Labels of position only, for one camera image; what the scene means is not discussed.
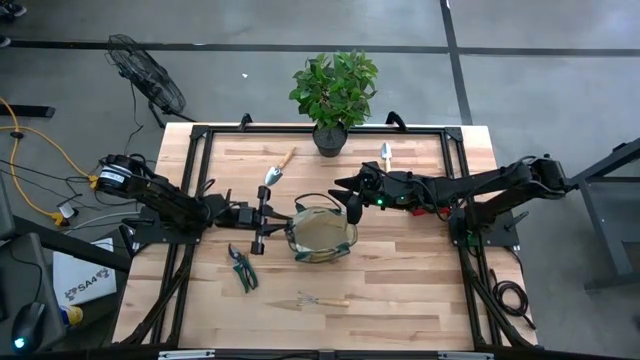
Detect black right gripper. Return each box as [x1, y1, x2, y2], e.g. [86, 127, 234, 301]
[327, 161, 420, 226]

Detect yellow power cable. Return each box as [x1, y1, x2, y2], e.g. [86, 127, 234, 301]
[0, 97, 101, 227]

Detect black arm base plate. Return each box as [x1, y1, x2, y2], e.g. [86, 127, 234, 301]
[448, 207, 521, 249]
[130, 207, 202, 245]

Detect black table frame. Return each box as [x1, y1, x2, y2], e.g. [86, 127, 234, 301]
[172, 123, 481, 351]

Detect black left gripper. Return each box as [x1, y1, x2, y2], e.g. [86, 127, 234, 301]
[214, 185, 295, 255]

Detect cream gardening bag green trim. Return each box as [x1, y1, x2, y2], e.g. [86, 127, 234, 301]
[285, 192, 360, 265]

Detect black diagonal frame strut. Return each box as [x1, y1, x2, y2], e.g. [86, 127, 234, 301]
[119, 243, 195, 346]
[458, 247, 537, 349]

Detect person's shoe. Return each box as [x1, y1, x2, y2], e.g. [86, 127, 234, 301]
[0, 0, 28, 21]

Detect green pruning shears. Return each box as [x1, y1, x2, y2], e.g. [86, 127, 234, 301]
[227, 243, 260, 294]

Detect white SA4 box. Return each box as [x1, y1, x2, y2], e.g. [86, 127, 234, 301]
[52, 237, 118, 307]

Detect green plant in black pot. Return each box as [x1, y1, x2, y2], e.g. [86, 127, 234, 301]
[288, 48, 380, 159]

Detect narrow trowel wooden handle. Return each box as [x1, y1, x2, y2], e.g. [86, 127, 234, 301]
[380, 141, 394, 174]

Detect black computer mouse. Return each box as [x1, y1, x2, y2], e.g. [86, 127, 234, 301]
[10, 301, 46, 354]

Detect hand rake wooden handle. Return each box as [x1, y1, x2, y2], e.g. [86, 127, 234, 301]
[296, 291, 351, 309]

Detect black floor bar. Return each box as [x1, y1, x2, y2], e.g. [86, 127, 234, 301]
[0, 103, 56, 120]

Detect black floor fan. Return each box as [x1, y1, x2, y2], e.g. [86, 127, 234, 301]
[104, 33, 197, 129]

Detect wide trowel wooden handle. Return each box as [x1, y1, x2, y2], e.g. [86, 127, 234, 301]
[263, 145, 298, 187]

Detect coiled black cable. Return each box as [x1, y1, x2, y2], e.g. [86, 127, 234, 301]
[489, 268, 537, 331]

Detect red cloth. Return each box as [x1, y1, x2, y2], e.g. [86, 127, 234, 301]
[410, 204, 451, 218]

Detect grey metal table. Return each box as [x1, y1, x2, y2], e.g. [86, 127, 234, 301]
[567, 137, 640, 292]

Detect yellow roll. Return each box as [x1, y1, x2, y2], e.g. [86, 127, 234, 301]
[59, 304, 84, 328]

